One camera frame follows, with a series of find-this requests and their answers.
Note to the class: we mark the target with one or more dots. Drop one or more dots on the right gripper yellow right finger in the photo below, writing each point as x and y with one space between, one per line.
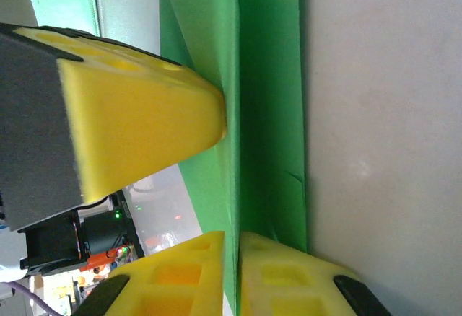
288 287

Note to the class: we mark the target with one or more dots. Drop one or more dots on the green paper sheet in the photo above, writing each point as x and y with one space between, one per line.
267 78

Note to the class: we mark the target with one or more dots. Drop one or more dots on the mint green zip pouch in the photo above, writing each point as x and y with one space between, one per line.
61 2

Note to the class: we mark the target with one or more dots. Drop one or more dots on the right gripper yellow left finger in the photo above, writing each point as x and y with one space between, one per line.
173 287

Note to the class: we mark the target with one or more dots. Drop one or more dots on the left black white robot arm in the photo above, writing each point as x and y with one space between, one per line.
97 233

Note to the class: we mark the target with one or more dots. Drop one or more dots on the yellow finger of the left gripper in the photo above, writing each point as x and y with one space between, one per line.
144 121

